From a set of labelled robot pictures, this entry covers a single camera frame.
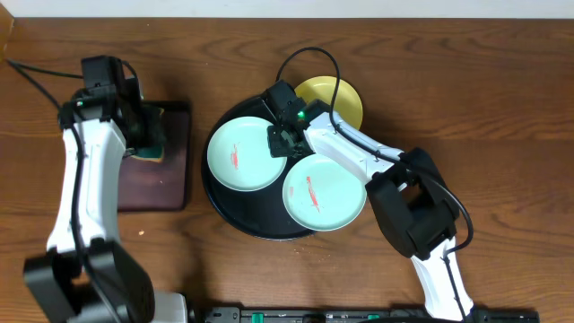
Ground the light green plate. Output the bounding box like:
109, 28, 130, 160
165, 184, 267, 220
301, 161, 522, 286
282, 154, 367, 231
207, 117, 287, 192

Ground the yellow plate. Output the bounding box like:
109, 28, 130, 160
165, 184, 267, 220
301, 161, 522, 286
295, 76, 363, 129

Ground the green yellow sponge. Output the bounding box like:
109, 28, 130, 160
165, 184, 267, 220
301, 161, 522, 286
132, 145, 164, 162

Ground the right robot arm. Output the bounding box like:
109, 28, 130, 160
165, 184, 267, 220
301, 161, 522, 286
268, 99, 474, 322

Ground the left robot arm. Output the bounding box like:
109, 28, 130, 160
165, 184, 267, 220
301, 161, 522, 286
23, 99, 155, 322

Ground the rectangular black tray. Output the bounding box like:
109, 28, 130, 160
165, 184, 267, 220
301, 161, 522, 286
117, 100, 192, 212

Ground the round black tray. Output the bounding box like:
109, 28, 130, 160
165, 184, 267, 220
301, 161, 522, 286
202, 96, 315, 240

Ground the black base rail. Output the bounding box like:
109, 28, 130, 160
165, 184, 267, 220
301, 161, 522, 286
188, 307, 541, 323

